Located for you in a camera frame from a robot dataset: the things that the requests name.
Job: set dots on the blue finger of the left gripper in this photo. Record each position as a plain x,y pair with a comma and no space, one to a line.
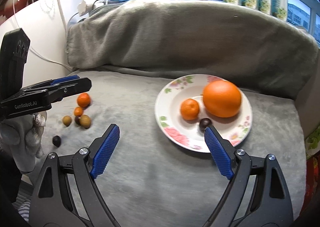
64,79

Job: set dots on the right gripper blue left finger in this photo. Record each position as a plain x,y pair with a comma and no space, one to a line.
52,203

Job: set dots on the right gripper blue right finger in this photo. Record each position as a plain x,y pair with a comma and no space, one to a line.
270,202

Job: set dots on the medium mandarin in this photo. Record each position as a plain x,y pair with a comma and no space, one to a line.
84,100

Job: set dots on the brown longan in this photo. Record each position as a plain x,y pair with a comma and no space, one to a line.
67,120
85,121

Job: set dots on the small kumquat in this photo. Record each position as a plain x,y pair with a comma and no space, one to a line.
78,111

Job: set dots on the dark plum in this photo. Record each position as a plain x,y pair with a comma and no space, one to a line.
204,123
56,141
77,120

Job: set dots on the floral white plate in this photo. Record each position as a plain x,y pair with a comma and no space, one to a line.
186,133

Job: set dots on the mandarin with stem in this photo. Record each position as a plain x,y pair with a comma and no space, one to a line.
189,109

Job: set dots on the large smooth orange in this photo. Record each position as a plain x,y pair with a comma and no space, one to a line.
222,99

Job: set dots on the striped sleeve forearm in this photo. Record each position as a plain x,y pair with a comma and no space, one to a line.
23,200

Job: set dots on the left hand in white glove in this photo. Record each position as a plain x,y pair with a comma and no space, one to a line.
21,139

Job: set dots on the grey fleece blanket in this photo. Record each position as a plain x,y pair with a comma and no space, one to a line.
132,51

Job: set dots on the red white vase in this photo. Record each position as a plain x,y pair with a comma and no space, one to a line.
9,6

